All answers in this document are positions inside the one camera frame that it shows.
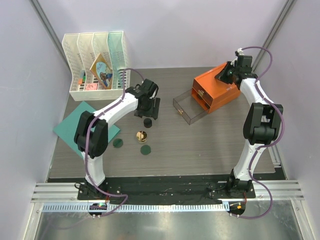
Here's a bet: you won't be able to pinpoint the clear drawer gold knob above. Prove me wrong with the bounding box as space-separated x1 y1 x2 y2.
173 89 208 125

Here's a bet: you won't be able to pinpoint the teal folder in organizer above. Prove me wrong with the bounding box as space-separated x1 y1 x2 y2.
107 31 126 90

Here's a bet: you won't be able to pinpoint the aluminium rail frame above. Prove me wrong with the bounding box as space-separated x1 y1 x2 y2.
24 176 317 240

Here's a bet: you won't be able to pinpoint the black round cap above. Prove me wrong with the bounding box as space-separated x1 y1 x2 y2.
143 118 153 129

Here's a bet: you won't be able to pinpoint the gold compact jar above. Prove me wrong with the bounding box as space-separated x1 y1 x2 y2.
136 130 148 144

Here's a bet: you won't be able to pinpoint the pink sticky note pad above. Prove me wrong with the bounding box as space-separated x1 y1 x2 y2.
85 83 99 91

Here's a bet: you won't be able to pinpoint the white mesh file organizer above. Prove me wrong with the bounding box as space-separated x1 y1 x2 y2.
61 31 131 101

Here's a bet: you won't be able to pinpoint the orange green markers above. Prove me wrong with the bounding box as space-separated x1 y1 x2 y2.
78 70 86 85

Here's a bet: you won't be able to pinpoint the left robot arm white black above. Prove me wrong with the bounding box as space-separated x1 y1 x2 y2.
74 79 160 200

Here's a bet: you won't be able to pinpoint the dark green round disc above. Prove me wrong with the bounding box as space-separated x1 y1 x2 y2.
112 138 124 149

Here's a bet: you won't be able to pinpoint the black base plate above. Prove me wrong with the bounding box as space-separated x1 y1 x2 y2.
74 175 256 205

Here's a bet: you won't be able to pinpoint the dark green round lid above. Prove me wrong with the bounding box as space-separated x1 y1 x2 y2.
140 145 151 156

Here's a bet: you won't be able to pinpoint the teal cutting mat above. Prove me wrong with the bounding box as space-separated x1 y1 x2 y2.
52 100 121 161

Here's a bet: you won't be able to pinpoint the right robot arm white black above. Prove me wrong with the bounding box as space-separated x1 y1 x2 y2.
215 49 283 198

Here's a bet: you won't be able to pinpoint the illustrated book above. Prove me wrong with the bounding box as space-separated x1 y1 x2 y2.
90 53 113 90

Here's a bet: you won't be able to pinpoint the orange drawer box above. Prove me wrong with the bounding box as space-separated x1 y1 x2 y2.
191 62 241 114

